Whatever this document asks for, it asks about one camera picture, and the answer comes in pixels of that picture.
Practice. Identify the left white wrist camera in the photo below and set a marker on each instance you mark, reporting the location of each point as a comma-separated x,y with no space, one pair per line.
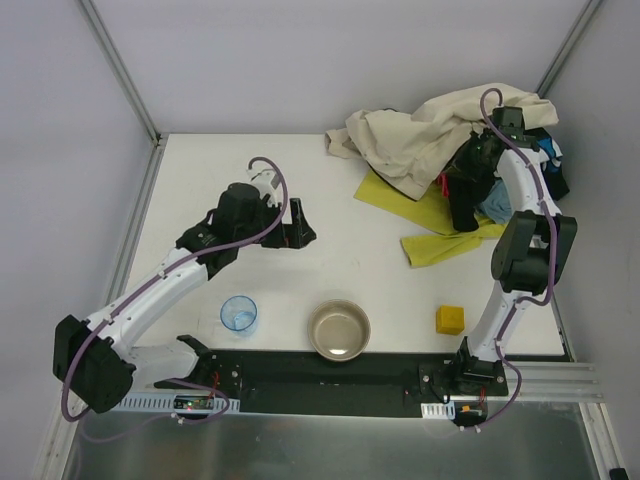
267,182

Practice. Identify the yellow-green cloth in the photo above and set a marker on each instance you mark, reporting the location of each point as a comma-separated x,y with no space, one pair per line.
431,212

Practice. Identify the left white cable duct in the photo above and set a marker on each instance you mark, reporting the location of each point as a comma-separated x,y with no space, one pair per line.
182,404

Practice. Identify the right aluminium frame post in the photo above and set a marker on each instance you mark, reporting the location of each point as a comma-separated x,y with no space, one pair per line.
580,26

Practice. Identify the right white cable duct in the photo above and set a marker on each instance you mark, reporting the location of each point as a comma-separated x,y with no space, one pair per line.
438,411

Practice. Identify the yellow cube block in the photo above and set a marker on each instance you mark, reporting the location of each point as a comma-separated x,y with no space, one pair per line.
450,320

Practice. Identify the blue white patterned cloth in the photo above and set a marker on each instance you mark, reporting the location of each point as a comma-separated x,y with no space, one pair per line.
552,165

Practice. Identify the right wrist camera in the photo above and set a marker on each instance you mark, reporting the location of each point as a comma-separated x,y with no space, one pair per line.
509,121

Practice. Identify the beige ceramic bowl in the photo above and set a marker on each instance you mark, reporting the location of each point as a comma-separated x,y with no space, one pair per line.
339,330

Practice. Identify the aluminium frame post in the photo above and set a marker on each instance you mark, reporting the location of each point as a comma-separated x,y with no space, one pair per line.
580,26
99,30

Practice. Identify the clear blue plastic cup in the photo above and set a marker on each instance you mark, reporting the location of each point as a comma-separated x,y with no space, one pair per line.
239,314

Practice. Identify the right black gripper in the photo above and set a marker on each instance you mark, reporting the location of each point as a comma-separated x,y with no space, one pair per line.
470,163

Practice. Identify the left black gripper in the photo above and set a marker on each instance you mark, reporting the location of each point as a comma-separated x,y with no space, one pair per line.
289,226

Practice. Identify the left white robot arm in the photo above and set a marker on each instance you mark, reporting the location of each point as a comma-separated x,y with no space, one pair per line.
99,360

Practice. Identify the beige cloth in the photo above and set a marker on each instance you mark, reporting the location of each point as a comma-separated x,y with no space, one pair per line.
409,151

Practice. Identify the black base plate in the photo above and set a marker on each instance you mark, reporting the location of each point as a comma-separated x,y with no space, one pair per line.
390,385

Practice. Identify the black cloth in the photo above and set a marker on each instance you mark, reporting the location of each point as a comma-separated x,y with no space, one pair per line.
466,192

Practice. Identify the pink red cloth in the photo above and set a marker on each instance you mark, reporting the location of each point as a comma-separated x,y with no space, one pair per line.
442,182

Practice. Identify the left aluminium frame post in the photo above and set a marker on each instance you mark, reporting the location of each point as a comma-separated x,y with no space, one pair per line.
99,30

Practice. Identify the white cable duct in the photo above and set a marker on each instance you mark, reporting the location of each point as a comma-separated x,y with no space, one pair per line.
182,404
438,411

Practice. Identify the light blue cloth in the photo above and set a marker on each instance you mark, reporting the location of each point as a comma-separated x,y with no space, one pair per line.
496,206

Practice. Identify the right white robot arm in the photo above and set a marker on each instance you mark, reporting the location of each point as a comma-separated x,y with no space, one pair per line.
526,264

